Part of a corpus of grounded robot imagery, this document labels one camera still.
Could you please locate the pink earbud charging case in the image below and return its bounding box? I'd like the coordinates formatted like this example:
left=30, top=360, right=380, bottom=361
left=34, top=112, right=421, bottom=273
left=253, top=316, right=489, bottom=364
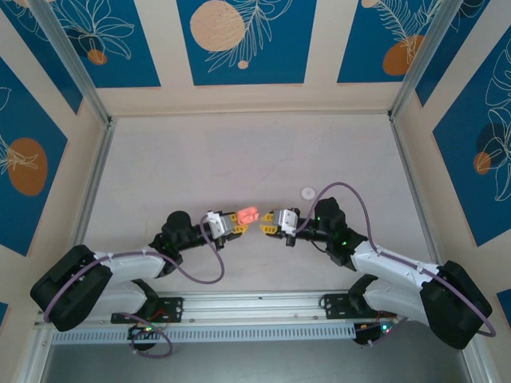
left=236, top=206, right=260, bottom=224

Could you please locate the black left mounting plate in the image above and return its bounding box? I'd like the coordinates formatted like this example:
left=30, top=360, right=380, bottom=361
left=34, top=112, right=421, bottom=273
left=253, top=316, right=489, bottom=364
left=110, top=297, right=184, bottom=325

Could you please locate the black mounting plate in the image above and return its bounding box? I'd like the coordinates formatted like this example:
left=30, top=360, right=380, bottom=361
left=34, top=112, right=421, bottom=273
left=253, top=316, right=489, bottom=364
left=110, top=297, right=184, bottom=325
left=321, top=293, right=398, bottom=321

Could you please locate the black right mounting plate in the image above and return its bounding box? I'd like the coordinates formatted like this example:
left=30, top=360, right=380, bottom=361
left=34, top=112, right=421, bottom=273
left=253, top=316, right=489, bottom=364
left=321, top=293, right=398, bottom=321

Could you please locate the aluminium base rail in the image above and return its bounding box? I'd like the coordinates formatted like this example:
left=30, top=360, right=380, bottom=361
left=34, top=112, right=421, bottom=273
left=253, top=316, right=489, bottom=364
left=34, top=290, right=400, bottom=327

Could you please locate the aluminium side rail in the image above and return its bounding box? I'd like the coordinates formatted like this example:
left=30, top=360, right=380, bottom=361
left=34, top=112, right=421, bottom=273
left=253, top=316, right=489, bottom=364
left=389, top=113, right=492, bottom=383
left=18, top=117, right=117, bottom=383

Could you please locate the grey slotted cable duct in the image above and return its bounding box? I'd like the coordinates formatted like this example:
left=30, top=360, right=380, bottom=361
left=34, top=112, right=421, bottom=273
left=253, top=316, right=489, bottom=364
left=50, top=325, right=357, bottom=346

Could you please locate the aluminium frame post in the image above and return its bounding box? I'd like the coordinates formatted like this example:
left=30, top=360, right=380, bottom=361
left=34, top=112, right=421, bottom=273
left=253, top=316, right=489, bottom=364
left=28, top=0, right=115, bottom=128
left=389, top=0, right=466, bottom=120

